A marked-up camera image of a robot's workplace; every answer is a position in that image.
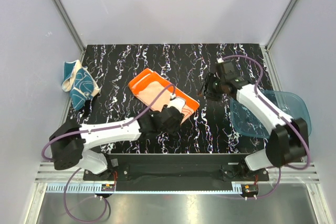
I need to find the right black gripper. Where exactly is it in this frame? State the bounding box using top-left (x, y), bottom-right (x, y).
top-left (197, 72), bottom-right (225, 102)

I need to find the orange cartoon print towel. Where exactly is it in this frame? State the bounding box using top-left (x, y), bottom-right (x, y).
top-left (128, 68), bottom-right (200, 122)

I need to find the blue translucent plastic tray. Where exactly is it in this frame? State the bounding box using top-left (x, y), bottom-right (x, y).
top-left (230, 90), bottom-right (312, 138)

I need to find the teal and cream towel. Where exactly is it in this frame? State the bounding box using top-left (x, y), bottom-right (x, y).
top-left (61, 60), bottom-right (101, 111)

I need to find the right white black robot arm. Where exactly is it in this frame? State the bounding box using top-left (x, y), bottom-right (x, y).
top-left (199, 59), bottom-right (310, 180)

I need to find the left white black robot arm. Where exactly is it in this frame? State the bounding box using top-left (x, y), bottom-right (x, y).
top-left (49, 103), bottom-right (184, 180)

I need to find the left small connector board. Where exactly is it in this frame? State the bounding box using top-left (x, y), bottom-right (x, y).
top-left (101, 184), bottom-right (116, 192)

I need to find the small connector board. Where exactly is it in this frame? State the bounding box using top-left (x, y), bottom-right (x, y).
top-left (243, 184), bottom-right (259, 196)
top-left (101, 184), bottom-right (116, 192)

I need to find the right small connector board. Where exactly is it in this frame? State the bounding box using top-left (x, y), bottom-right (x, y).
top-left (243, 184), bottom-right (259, 196)

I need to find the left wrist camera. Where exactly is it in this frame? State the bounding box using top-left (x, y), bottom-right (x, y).
top-left (167, 94), bottom-right (186, 112)

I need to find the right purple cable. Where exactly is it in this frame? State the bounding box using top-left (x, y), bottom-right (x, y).
top-left (219, 55), bottom-right (313, 200)

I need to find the purple cable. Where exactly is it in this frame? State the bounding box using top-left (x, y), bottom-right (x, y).
top-left (219, 55), bottom-right (313, 200)
top-left (41, 83), bottom-right (176, 221)

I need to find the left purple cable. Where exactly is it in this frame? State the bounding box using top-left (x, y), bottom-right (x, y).
top-left (41, 83), bottom-right (176, 221)

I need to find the right aluminium frame post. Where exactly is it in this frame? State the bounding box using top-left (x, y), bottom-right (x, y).
top-left (264, 0), bottom-right (316, 51)

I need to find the aluminium frame post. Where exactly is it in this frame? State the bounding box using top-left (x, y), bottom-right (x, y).
top-left (264, 0), bottom-right (316, 51)
top-left (52, 0), bottom-right (86, 54)

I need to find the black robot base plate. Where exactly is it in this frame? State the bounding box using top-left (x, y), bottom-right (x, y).
top-left (83, 152), bottom-right (270, 192)

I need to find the aluminium front rail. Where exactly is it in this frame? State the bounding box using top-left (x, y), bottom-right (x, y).
top-left (35, 163), bottom-right (320, 184)

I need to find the left aluminium frame post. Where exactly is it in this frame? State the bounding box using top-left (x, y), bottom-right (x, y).
top-left (52, 0), bottom-right (86, 54)

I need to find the slotted grey cable duct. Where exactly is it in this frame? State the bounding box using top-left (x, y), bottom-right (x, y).
top-left (46, 183), bottom-right (259, 195)

